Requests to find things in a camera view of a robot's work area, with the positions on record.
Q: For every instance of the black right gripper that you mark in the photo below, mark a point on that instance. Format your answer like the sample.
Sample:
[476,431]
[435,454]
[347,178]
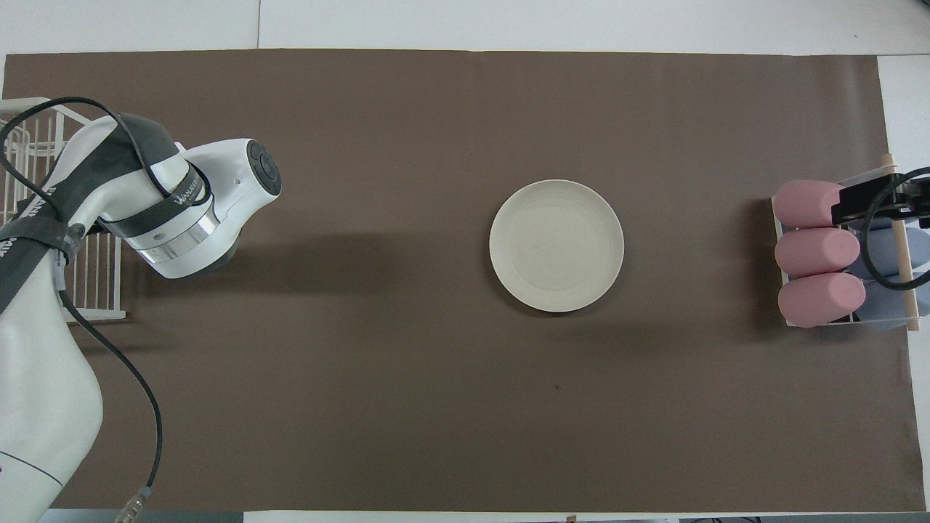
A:
[919,205]

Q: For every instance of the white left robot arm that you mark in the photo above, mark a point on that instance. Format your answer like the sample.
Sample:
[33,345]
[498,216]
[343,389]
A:
[36,378]

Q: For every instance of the cream round plate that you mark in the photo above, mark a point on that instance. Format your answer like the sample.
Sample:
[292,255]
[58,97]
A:
[556,247]

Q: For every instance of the pink plastic cup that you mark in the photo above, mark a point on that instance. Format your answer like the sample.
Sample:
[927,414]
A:
[821,300]
[817,253]
[803,203]

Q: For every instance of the brown table mat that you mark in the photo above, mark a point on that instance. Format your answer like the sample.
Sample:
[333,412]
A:
[407,399]

